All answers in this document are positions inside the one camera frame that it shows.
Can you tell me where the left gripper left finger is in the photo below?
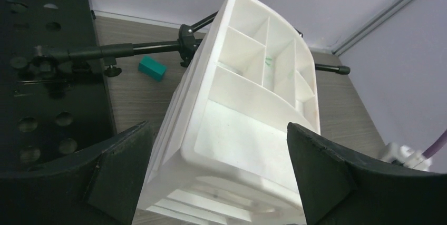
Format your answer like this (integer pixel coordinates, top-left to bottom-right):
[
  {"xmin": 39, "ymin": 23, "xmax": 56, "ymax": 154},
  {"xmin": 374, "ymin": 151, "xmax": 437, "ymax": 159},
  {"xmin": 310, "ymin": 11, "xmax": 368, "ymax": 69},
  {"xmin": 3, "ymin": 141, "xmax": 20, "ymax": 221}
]
[{"xmin": 1, "ymin": 121, "xmax": 154, "ymax": 224}]

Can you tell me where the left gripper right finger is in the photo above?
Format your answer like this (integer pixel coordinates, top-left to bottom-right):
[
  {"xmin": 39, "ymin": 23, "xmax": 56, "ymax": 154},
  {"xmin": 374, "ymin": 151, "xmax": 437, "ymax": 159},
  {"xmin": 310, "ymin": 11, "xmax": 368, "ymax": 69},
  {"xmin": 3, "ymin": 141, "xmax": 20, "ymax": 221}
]
[{"xmin": 287, "ymin": 123, "xmax": 446, "ymax": 224}]

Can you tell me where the white plastic drawer organizer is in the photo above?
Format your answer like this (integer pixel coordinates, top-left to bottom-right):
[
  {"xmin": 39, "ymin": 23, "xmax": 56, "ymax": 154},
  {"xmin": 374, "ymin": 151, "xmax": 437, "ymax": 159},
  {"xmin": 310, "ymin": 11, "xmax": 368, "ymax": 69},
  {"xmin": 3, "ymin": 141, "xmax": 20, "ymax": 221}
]
[{"xmin": 137, "ymin": 0, "xmax": 320, "ymax": 224}]

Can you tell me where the black music stand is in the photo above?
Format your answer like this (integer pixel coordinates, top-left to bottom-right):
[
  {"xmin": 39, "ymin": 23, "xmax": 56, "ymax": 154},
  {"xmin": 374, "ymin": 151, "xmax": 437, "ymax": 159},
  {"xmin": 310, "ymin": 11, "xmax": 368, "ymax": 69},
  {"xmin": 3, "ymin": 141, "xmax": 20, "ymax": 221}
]
[{"xmin": 0, "ymin": 0, "xmax": 351, "ymax": 172}]

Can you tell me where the teal block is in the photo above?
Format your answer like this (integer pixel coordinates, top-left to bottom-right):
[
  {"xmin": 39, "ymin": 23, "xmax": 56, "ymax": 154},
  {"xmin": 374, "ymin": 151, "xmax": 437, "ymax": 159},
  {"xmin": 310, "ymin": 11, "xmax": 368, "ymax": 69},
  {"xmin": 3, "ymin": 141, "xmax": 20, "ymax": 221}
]
[{"xmin": 138, "ymin": 56, "xmax": 167, "ymax": 82}]

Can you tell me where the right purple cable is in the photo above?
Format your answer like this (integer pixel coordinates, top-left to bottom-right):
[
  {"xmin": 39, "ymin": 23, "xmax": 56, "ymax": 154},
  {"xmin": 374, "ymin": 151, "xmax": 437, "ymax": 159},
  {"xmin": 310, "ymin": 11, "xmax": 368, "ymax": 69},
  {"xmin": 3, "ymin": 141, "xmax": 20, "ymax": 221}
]
[{"xmin": 422, "ymin": 129, "xmax": 447, "ymax": 160}]

